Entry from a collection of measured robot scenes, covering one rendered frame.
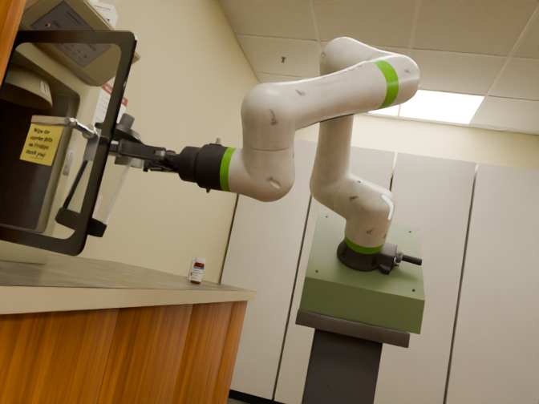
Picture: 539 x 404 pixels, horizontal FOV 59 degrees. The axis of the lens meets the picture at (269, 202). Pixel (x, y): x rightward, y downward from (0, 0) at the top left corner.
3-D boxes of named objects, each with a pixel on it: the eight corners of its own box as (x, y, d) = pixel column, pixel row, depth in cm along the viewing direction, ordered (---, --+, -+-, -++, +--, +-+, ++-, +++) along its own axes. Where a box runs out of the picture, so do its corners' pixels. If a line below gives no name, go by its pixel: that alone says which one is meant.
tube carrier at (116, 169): (45, 211, 98) (87, 117, 100) (76, 219, 109) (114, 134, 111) (87, 229, 96) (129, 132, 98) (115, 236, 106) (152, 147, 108)
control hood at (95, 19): (2, 18, 93) (17, -27, 95) (94, 87, 125) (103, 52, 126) (53, 22, 91) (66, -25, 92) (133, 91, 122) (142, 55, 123)
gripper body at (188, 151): (211, 154, 104) (172, 148, 106) (198, 142, 95) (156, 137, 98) (204, 187, 103) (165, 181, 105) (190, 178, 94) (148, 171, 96)
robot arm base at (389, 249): (420, 257, 154) (425, 243, 151) (416, 288, 143) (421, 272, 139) (342, 236, 160) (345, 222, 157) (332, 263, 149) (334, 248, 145)
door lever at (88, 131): (50, 135, 84) (54, 122, 84) (93, 139, 80) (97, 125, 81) (26, 124, 79) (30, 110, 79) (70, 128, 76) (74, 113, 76)
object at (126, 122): (88, 129, 101) (100, 101, 101) (111, 142, 110) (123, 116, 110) (123, 143, 98) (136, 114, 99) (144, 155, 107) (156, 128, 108)
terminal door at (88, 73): (-47, 229, 88) (12, 32, 94) (81, 258, 77) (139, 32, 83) (-51, 228, 87) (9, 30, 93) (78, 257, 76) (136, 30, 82)
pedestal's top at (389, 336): (391, 336, 163) (392, 324, 164) (408, 348, 132) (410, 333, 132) (298, 317, 167) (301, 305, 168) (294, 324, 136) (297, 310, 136)
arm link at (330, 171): (326, 183, 163) (342, 26, 130) (363, 206, 154) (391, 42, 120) (299, 199, 156) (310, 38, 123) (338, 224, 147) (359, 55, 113)
